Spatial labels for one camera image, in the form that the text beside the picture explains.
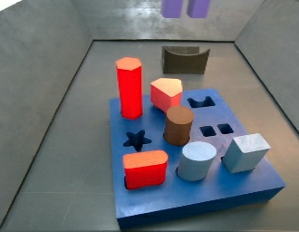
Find brown cylinder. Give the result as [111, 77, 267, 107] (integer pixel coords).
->
[164, 105, 195, 146]

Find black curved stand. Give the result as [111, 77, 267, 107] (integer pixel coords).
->
[163, 46, 211, 74]

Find purple double-square block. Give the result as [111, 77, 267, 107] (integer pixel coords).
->
[161, 0, 211, 18]

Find blue shape sorter board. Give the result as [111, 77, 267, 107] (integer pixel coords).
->
[111, 89, 286, 229]

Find red pentagonal prism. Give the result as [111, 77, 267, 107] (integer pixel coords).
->
[151, 78, 183, 112]

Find red rounded block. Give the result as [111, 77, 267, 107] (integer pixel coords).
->
[124, 150, 168, 189]

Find light blue cylinder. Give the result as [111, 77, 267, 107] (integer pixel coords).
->
[176, 141, 216, 181]

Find tall red hexagonal prism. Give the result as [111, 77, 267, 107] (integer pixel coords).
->
[116, 57, 143, 120]

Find light blue rectangular block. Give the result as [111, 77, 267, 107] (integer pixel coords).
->
[223, 133, 271, 173]

